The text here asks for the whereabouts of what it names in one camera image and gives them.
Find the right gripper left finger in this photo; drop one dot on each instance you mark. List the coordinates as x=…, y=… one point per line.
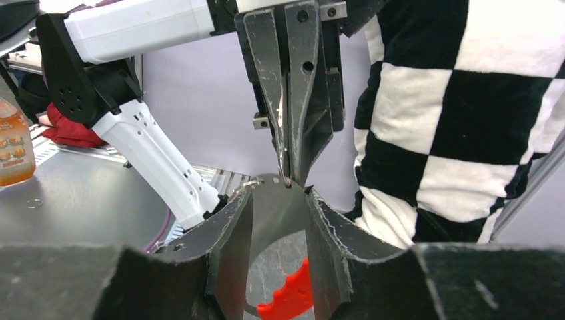
x=201, y=275

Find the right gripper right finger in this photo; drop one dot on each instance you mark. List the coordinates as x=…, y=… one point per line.
x=357, y=276

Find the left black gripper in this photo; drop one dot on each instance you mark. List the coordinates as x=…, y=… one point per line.
x=311, y=109

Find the metal key holder red handle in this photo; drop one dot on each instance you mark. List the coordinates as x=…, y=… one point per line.
x=278, y=244

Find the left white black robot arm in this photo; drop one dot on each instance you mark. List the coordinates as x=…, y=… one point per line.
x=86, y=59

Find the black white checkered cloth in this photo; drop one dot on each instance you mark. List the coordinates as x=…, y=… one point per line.
x=462, y=97

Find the red cloth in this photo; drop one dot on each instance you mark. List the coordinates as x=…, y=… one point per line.
x=63, y=131

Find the orange juice bottle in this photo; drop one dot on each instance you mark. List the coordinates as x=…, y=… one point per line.
x=17, y=154

